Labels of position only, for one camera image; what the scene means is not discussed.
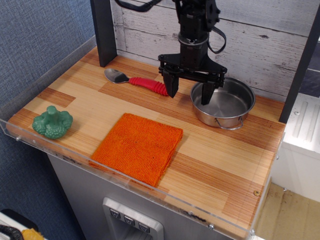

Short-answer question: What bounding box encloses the clear acrylic table guard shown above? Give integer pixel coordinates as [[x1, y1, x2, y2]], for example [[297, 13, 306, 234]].
[[0, 38, 285, 240]]

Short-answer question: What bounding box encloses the green toy broccoli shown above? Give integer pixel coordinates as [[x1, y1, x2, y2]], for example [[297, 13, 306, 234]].
[[32, 105, 73, 140]]

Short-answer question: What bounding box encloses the dark right vertical post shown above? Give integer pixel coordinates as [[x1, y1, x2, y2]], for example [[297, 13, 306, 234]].
[[278, 6, 320, 124]]

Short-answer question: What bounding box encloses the silver dispenser button panel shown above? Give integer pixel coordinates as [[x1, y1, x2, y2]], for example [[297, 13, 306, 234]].
[[102, 197, 165, 240]]

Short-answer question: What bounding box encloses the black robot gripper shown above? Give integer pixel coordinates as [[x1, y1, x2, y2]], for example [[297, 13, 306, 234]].
[[158, 43, 227, 105]]

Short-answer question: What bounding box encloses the orange folded cloth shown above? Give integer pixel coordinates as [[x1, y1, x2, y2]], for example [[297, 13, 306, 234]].
[[89, 113, 183, 187]]

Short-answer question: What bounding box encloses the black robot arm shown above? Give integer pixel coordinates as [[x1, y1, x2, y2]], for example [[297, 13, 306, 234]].
[[158, 0, 227, 105]]

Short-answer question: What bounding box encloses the black and yellow object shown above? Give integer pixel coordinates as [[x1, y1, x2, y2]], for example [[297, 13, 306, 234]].
[[0, 209, 46, 240]]

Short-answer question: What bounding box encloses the white toy sink unit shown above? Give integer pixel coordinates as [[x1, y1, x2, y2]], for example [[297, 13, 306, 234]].
[[271, 93, 320, 202]]

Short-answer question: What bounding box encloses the grey toy fridge cabinet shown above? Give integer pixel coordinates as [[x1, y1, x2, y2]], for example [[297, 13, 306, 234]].
[[46, 152, 235, 240]]

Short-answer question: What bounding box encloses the red handled metal spoon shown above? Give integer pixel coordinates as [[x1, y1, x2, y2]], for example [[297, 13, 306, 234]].
[[104, 68, 168, 96]]

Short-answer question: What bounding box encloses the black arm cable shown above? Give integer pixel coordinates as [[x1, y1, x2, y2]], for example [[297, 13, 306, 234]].
[[206, 26, 228, 55]]

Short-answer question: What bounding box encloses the stainless steel pot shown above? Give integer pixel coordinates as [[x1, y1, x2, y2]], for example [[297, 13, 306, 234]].
[[190, 77, 256, 130]]

